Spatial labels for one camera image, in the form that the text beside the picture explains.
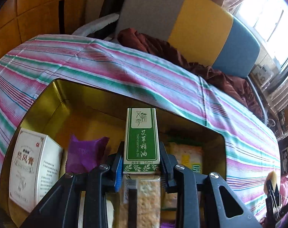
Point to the striped tablecloth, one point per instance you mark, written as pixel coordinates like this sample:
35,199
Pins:
87,59

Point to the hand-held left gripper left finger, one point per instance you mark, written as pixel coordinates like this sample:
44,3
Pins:
119,173

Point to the golden tin box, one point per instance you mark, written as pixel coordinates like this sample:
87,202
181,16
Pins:
87,104

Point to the large white box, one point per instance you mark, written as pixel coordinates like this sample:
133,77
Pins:
32,166

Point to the maroon blanket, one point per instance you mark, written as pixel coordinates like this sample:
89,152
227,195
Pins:
158,49

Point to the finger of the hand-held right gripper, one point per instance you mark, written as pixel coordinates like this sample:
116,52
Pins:
278,194
268,194

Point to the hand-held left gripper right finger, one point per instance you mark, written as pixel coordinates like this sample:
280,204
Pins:
164,171

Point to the wooden wardrobe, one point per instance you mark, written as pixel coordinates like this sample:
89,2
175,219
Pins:
27,16

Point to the white appliance box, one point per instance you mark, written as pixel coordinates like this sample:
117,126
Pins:
262,73

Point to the cracker packet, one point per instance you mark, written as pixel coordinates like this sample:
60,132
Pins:
186,156
148,201

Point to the grey yellow blue sofa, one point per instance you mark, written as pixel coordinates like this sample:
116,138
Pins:
193,28

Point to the window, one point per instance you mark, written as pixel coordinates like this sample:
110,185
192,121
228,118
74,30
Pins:
272,16

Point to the pink quilted blanket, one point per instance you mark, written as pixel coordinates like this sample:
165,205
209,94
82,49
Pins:
286,179

